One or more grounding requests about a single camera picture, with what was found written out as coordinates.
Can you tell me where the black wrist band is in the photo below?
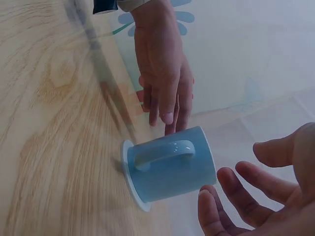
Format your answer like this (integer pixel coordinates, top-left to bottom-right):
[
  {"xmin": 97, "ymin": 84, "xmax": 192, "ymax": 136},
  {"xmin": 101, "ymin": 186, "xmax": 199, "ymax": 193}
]
[{"xmin": 92, "ymin": 0, "xmax": 119, "ymax": 15}]

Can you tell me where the person's right hand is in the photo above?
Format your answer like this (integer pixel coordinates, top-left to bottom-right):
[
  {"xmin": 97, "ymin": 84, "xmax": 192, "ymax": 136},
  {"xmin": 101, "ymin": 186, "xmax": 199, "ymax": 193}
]
[{"xmin": 197, "ymin": 122, "xmax": 315, "ymax": 236}]

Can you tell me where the person's left hand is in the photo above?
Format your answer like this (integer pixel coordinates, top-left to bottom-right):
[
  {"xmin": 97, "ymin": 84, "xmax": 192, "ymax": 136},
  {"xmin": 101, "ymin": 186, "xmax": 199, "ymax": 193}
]
[{"xmin": 136, "ymin": 7, "xmax": 195, "ymax": 136}]

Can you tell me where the person's left forearm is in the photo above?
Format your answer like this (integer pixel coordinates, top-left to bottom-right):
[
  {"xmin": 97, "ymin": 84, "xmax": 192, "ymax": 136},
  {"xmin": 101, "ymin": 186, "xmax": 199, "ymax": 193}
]
[{"xmin": 117, "ymin": 0, "xmax": 173, "ymax": 14}]

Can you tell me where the light blue ceramic mug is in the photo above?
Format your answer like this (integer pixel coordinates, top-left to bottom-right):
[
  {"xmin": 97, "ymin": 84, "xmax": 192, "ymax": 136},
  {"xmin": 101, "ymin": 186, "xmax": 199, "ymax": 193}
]
[{"xmin": 126, "ymin": 125, "xmax": 218, "ymax": 204}]

